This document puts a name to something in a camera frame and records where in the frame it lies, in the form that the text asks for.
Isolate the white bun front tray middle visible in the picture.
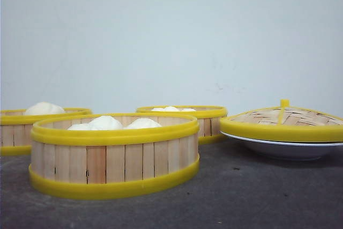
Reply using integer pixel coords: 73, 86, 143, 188
88, 116, 123, 130

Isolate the white bun tray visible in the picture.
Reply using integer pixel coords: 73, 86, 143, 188
180, 108, 196, 112
88, 116, 123, 130
151, 108, 164, 112
68, 123, 92, 130
161, 106, 180, 112
125, 118, 162, 129

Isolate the white bun front tray right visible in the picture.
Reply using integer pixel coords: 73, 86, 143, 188
125, 118, 162, 129

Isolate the white bun in left tray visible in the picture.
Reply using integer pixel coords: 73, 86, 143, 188
24, 102, 65, 115

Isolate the white bun front tray left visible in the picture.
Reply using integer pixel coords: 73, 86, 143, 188
68, 123, 92, 130

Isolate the white bun back tray centre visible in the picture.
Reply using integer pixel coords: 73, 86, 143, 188
161, 106, 180, 112

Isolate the woven bamboo steamer lid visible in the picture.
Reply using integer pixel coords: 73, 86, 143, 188
220, 99, 342, 143

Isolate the white ceramic plate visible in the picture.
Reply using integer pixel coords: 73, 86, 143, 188
220, 131, 342, 161

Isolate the white bun back tray right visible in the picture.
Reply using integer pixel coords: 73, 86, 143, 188
180, 108, 196, 112

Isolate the bamboo steamer tray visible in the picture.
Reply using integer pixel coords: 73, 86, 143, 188
1, 107, 92, 156
28, 112, 199, 200
136, 105, 228, 145

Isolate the white bun back tray left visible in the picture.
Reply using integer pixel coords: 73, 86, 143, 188
151, 108, 164, 112

